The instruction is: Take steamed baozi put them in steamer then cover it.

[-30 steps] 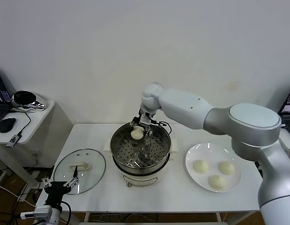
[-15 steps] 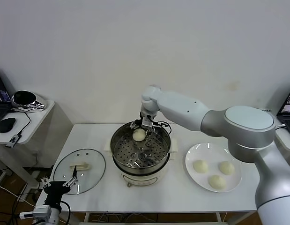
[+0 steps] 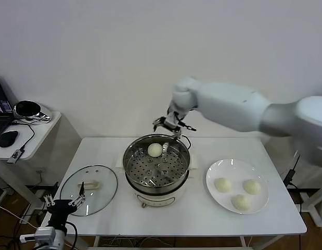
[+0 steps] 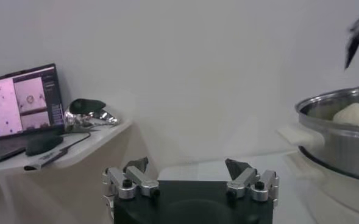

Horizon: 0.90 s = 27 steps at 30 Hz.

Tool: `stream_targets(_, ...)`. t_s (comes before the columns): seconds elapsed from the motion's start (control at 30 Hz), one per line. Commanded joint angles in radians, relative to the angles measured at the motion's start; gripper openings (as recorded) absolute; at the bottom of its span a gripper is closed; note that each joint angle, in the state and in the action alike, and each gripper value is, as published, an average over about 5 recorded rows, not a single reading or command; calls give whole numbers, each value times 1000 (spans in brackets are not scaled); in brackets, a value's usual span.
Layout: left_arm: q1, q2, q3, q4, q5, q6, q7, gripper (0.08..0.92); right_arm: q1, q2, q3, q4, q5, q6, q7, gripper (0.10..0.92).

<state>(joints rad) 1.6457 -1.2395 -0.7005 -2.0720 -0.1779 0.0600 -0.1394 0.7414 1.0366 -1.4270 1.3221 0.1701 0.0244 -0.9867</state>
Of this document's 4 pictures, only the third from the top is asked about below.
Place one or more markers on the white side desk with label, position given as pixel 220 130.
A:
pixel 315 205

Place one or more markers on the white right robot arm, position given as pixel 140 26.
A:
pixel 228 104

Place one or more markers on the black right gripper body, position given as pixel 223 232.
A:
pixel 172 121

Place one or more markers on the chrome and black headset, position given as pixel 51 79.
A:
pixel 26 109

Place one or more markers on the round glass lid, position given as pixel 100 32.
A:
pixel 98 177

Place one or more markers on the black computer mouse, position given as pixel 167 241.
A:
pixel 7 138

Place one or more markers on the grey usb hub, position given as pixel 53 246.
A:
pixel 14 156

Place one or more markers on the white table leg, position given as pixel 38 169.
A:
pixel 243 241
pixel 96 241

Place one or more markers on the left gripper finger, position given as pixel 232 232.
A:
pixel 81 198
pixel 48 200

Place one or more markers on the black power adapter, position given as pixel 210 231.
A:
pixel 289 176

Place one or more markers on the stainless steel steamer basket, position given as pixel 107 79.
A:
pixel 155 169

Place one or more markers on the white side desk with mouse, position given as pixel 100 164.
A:
pixel 38 140

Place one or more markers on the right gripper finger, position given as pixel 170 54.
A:
pixel 188 126
pixel 159 122

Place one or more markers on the white steamed baozi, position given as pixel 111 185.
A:
pixel 223 185
pixel 251 186
pixel 154 150
pixel 241 202

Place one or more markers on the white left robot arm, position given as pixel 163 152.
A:
pixel 58 238

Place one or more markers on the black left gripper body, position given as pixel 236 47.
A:
pixel 60 207

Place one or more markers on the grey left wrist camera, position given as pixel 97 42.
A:
pixel 45 234

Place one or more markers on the cream electric cooker base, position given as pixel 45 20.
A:
pixel 155 199

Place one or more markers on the white round plate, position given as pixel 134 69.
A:
pixel 215 169

